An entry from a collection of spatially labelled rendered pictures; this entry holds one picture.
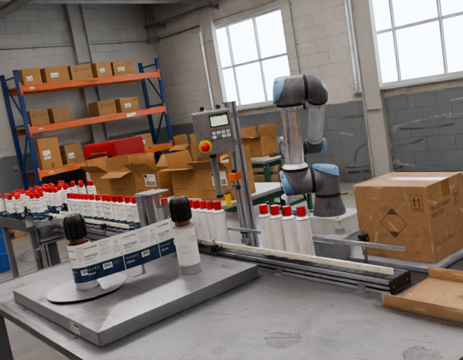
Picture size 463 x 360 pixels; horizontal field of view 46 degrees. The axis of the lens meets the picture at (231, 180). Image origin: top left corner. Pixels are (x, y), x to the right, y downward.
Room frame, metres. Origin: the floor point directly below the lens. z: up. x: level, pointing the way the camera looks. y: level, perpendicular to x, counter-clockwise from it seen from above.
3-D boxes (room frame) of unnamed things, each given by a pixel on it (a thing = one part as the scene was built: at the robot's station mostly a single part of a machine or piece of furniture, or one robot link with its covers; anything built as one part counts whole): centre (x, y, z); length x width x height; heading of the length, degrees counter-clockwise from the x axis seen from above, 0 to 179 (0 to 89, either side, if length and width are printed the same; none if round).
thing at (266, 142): (6.76, -0.40, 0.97); 0.43 x 0.42 x 0.37; 129
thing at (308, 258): (2.06, -0.11, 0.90); 1.07 x 0.01 x 0.02; 39
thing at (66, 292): (2.07, 0.62, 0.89); 0.31 x 0.31 x 0.01
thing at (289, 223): (2.02, -0.19, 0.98); 0.05 x 0.05 x 0.20
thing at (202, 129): (2.44, 0.04, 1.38); 0.17 x 0.10 x 0.19; 94
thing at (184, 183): (4.56, 0.28, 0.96); 0.53 x 0.45 x 0.37; 134
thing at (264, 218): (2.12, -0.11, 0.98); 0.05 x 0.05 x 0.20
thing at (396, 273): (2.31, 0.04, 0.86); 1.65 x 0.08 x 0.04; 39
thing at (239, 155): (2.43, -0.05, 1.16); 0.04 x 0.04 x 0.67; 39
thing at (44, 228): (3.75, 1.34, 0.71); 0.15 x 0.12 x 0.34; 129
